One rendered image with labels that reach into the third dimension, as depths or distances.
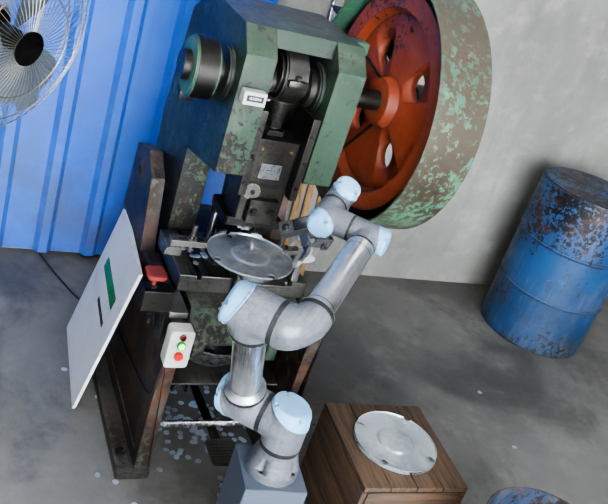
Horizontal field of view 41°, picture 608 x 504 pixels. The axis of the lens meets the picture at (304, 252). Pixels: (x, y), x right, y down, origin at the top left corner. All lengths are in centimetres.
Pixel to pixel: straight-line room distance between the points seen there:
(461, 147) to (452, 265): 248
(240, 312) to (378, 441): 102
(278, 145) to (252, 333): 82
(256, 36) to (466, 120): 64
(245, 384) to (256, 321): 30
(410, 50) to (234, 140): 64
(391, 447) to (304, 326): 98
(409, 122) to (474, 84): 27
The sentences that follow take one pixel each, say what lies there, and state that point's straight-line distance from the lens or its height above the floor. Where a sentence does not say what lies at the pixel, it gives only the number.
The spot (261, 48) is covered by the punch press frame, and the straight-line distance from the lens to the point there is 236.
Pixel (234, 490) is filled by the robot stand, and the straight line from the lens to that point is 236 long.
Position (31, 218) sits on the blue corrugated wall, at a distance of 384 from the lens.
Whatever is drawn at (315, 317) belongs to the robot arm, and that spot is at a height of 105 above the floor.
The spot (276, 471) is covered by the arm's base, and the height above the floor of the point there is 50.
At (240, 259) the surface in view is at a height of 79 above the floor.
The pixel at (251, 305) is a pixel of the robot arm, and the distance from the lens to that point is 186.
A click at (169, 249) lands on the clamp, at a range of 265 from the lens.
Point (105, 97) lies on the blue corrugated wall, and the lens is 363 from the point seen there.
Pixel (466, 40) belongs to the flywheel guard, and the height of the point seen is 163.
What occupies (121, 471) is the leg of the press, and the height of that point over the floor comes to 3.
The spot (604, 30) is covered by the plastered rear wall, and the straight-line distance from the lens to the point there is 468.
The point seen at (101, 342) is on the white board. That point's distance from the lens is 294.
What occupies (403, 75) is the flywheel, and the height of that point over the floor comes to 144.
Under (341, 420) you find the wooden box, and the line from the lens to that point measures 278.
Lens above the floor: 197
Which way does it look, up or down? 26 degrees down
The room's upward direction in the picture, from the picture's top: 19 degrees clockwise
